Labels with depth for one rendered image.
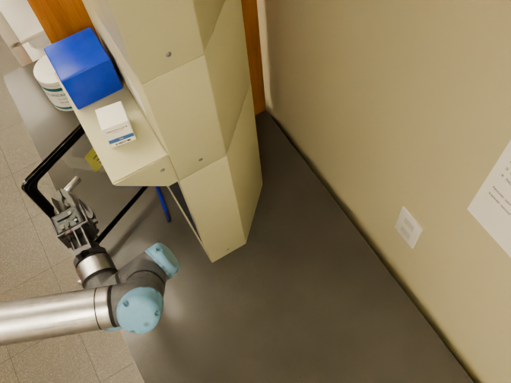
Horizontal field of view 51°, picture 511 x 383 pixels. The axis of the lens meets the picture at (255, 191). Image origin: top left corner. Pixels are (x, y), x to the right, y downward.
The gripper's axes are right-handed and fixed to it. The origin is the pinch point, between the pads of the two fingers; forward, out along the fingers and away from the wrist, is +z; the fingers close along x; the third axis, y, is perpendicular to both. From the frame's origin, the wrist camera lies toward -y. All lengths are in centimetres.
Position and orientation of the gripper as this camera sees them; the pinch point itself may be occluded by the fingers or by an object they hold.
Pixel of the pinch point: (62, 195)
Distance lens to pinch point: 131.3
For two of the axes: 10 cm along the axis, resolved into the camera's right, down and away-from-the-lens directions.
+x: -8.6, 4.7, -1.9
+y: -0.7, -4.7, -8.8
